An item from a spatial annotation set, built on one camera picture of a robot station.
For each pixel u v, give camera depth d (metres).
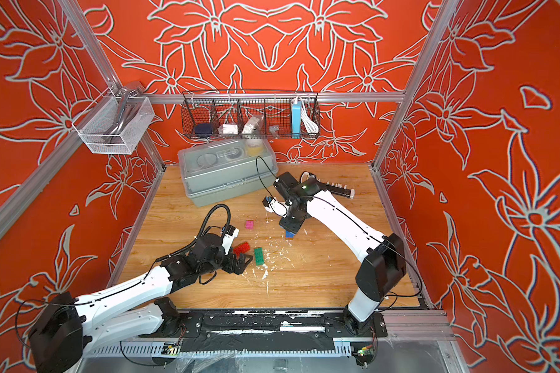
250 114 0.99
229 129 0.87
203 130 0.98
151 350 0.70
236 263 0.71
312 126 0.89
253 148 1.01
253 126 0.91
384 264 0.42
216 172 0.91
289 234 0.93
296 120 0.87
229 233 0.71
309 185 0.56
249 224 0.96
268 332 0.73
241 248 0.89
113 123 0.83
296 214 0.65
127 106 0.85
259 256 0.87
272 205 0.68
